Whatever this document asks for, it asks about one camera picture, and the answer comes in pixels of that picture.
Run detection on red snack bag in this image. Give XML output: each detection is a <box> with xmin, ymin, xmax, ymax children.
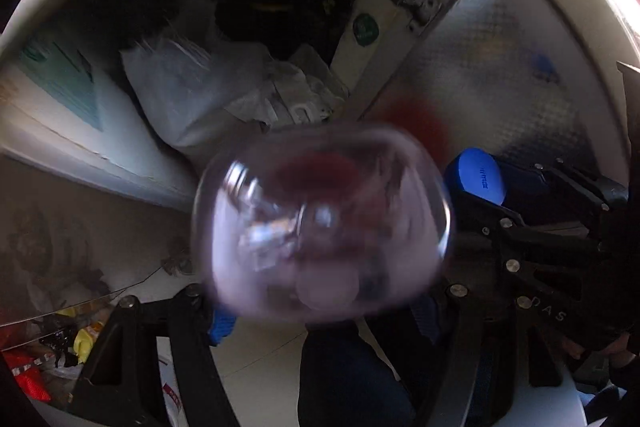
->
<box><xmin>2</xmin><ymin>348</ymin><xmax>55</xmax><ymax>403</ymax></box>

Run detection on yellow packet on shelf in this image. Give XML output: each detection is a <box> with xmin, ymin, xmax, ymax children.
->
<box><xmin>73</xmin><ymin>307</ymin><xmax>113</xmax><ymax>364</ymax></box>

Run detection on right hand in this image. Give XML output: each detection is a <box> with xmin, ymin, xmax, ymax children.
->
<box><xmin>561</xmin><ymin>332</ymin><xmax>639</xmax><ymax>395</ymax></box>

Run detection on stainless steel cabinet door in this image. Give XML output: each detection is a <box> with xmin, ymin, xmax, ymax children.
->
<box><xmin>366</xmin><ymin>0</ymin><xmax>629</xmax><ymax>184</ymax></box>

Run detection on clear plastic cup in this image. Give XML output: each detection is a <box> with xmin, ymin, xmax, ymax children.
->
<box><xmin>191</xmin><ymin>122</ymin><xmax>452</xmax><ymax>323</ymax></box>

